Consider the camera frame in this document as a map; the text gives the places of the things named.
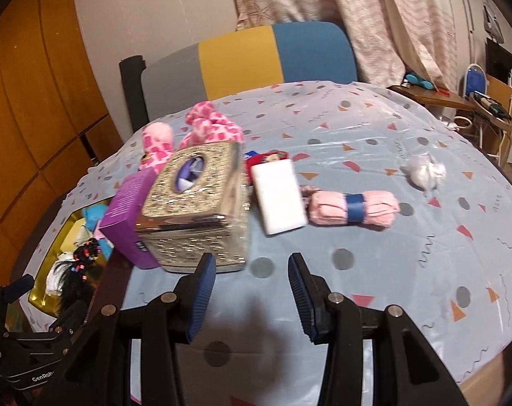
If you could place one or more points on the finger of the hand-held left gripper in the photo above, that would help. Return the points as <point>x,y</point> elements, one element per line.
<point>21,283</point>
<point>69,319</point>

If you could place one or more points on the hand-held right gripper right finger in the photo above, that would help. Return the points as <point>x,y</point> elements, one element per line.
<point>304,300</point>

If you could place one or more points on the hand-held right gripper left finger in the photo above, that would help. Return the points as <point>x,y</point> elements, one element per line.
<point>199,300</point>

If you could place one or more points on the black beaded wig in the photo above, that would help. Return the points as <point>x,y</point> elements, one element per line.
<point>74,287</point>

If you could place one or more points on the dark tin box gold interior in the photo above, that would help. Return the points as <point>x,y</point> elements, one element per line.
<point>65,226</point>

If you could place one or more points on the pink towel blue band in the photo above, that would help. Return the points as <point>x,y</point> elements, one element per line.
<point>332,209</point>

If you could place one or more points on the blue plush toy pink dress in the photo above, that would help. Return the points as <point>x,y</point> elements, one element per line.
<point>94,213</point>

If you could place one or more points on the white sponge block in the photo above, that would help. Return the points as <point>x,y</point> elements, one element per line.
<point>277,198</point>

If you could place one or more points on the clear plastic bag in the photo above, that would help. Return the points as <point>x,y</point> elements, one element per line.
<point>423,171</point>

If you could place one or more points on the light blue printed tablecloth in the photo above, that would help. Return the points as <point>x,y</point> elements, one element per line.
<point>366,262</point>

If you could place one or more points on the gold ornate tissue box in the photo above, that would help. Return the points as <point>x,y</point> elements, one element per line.
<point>196,220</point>

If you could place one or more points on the purple cardboard box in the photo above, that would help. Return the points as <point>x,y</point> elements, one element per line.
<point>124,211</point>

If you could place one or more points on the red plush doll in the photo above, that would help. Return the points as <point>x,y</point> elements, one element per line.
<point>258,160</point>

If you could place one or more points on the wooden wardrobe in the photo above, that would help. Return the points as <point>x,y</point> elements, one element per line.
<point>36,114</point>

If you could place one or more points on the pink spotted plush toy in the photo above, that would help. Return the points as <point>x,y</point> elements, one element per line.
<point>205,127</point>

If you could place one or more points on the grey yellow blue chair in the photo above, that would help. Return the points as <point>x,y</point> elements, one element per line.
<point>239,63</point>

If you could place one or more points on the wooden chair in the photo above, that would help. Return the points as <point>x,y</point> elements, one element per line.
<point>499,135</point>

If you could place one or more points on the green power drill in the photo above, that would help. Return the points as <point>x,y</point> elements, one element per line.
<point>493,105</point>

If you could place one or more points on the blue folding chair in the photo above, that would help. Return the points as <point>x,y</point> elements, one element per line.
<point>475,78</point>

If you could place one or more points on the pale printed curtain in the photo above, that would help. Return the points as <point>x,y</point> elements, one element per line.
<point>366,17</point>

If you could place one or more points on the black monitor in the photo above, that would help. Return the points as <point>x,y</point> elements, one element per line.
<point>503,61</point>

